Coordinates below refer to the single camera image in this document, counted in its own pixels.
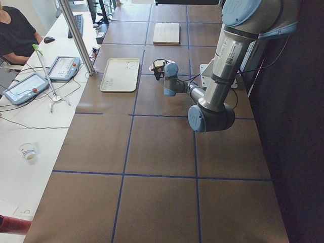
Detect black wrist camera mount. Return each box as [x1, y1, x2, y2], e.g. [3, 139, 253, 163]
[151, 60, 168, 80]

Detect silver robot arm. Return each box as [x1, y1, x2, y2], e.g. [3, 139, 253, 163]
[151, 1, 301, 132]

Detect white pedestal column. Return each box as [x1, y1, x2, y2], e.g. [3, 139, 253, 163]
[199, 63, 239, 89]

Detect white round plate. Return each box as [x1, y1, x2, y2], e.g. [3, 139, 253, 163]
[149, 60, 175, 72]

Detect cream bear serving tray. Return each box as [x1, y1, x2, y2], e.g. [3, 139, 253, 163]
[99, 58, 140, 93]

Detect black computer mouse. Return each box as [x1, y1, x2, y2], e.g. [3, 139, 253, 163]
[44, 36, 55, 44]

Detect far blue teach pendant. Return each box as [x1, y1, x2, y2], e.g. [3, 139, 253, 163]
[48, 56, 80, 83]

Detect near blue teach pendant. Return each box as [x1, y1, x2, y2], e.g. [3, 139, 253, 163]
[3, 73, 49, 105]

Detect paper cup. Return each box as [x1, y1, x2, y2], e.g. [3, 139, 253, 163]
[19, 143, 37, 162]

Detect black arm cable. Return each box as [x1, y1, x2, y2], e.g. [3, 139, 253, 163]
[152, 58, 269, 109]

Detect light wooden cutting board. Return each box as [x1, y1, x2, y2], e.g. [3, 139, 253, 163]
[153, 23, 180, 45]

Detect black keyboard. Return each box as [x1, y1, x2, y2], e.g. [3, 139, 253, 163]
[67, 14, 84, 38]

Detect aluminium frame post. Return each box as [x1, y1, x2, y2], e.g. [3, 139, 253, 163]
[58, 0, 95, 76]

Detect person in black shirt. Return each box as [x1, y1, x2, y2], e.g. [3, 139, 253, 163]
[1, 5, 43, 65]

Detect silver rod stand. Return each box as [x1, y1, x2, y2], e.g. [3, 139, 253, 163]
[32, 44, 71, 113]

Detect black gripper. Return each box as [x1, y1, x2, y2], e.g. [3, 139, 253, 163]
[154, 66, 165, 78]

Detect blue teach pendant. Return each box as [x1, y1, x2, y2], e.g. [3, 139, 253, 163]
[3, 73, 49, 105]
[48, 56, 80, 83]

